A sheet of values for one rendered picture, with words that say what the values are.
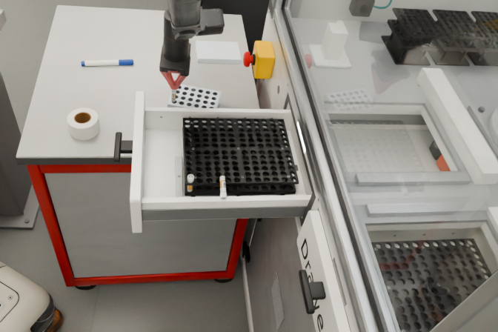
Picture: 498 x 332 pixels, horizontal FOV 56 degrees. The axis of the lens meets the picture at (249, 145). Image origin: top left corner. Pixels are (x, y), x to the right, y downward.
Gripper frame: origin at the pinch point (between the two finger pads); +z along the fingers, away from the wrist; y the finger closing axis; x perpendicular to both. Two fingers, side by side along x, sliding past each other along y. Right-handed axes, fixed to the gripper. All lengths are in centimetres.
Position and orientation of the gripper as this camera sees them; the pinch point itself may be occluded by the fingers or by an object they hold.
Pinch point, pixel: (174, 84)
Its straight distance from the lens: 116.3
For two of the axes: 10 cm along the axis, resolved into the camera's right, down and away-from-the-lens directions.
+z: -1.5, 6.7, 7.3
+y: -0.3, -7.4, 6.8
